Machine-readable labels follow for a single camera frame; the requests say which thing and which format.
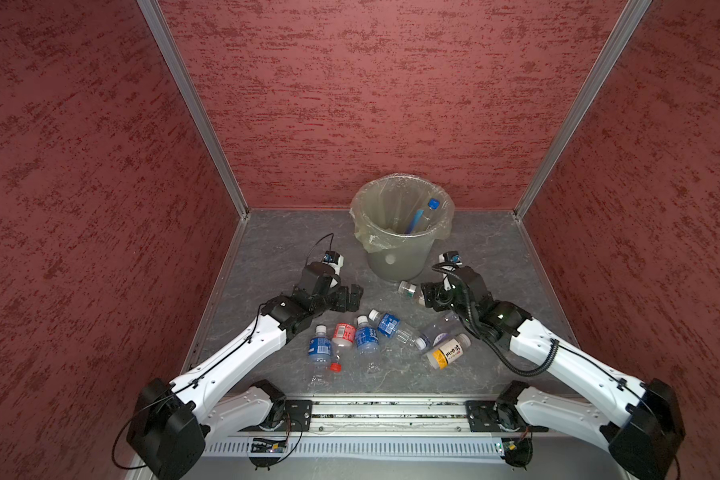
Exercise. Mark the clear bottle white label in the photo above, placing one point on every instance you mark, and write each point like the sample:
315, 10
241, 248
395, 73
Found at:
411, 291

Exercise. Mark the right aluminium corner post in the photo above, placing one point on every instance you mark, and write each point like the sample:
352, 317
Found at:
624, 28

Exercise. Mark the left aluminium corner post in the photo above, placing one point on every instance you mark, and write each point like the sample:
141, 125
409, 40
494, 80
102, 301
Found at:
163, 37

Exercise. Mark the red label bottle red cap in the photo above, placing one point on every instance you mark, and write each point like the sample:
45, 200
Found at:
343, 340

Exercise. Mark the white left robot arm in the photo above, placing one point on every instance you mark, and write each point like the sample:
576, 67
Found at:
174, 421

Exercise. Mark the aluminium corner post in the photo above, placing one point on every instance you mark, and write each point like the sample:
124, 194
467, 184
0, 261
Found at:
163, 37
624, 28

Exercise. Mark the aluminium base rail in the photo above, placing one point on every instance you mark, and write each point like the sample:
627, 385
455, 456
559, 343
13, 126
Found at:
434, 416

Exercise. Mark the clear purple tinted bottle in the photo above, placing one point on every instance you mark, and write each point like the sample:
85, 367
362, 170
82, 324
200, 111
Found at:
437, 331

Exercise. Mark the clear bin liner bag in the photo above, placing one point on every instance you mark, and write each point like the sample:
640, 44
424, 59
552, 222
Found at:
383, 208

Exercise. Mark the blue label bottle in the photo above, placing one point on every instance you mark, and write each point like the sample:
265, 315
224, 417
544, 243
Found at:
367, 344
392, 327
320, 355

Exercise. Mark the grey mesh waste bin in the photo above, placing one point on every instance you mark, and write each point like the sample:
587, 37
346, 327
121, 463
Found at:
399, 264

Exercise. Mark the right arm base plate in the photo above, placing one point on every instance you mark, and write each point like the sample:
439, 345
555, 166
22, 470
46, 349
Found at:
488, 417

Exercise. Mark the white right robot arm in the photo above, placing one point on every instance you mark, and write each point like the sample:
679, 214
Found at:
560, 387

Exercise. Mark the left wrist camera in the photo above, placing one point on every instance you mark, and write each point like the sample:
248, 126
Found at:
334, 260

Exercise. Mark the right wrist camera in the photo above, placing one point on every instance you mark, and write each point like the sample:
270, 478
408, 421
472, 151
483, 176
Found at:
450, 259

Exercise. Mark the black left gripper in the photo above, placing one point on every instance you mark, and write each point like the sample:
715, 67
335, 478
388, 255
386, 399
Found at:
341, 304

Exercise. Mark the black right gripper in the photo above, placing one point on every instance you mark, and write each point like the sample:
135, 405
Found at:
434, 292

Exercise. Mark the perforated cable duct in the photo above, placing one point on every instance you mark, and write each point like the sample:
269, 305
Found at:
458, 449

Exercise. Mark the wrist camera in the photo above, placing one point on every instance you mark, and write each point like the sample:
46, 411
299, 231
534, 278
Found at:
334, 260
450, 259

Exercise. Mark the yellow white label bottle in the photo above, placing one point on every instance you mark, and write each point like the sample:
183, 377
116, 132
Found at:
448, 351

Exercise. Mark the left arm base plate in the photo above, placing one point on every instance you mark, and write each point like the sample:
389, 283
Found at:
287, 415

